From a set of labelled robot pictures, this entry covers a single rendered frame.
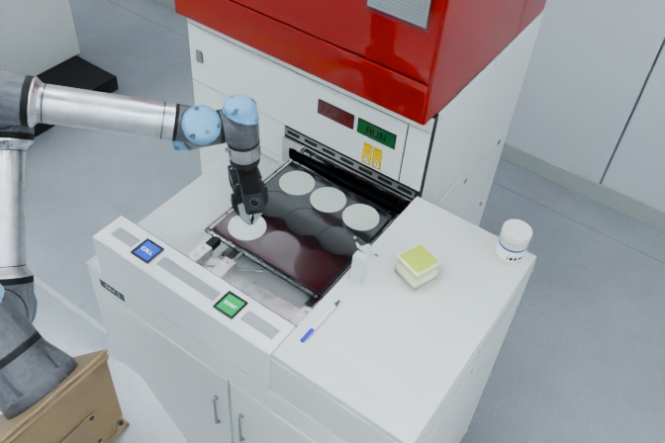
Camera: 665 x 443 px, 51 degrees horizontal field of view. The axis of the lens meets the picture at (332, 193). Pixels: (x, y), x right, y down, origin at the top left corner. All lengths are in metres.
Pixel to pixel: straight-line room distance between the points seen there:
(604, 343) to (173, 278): 1.86
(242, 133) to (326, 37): 0.34
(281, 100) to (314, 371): 0.83
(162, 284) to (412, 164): 0.69
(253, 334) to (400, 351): 0.32
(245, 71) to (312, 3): 0.42
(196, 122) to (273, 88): 0.65
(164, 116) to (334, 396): 0.65
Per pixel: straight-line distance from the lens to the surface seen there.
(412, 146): 1.78
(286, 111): 1.99
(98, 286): 1.95
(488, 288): 1.68
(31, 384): 1.39
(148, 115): 1.38
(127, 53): 4.21
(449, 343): 1.56
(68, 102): 1.39
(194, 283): 1.64
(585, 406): 2.77
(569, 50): 3.20
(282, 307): 1.68
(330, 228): 1.83
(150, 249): 1.71
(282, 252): 1.76
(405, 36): 1.57
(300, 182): 1.95
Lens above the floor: 2.22
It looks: 44 degrees down
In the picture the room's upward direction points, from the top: 5 degrees clockwise
